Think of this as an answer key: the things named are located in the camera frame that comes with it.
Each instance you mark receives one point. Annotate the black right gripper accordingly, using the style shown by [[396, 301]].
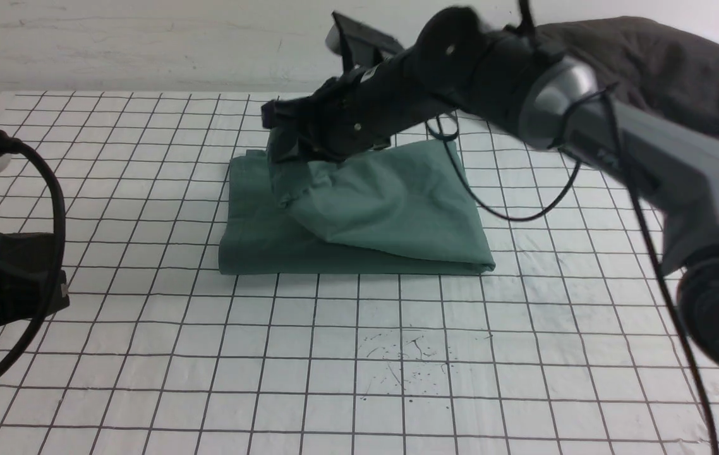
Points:
[[349, 114]]

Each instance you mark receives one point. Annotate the green long-sleeved shirt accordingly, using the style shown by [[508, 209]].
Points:
[[402, 210]]

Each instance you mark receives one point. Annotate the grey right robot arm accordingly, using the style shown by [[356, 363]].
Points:
[[534, 91]]

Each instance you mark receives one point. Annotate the dark grey shirt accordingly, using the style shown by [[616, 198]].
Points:
[[661, 70]]

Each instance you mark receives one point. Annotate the white grid tablecloth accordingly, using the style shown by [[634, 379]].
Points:
[[565, 348]]

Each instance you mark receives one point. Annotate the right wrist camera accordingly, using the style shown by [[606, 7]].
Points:
[[358, 44]]

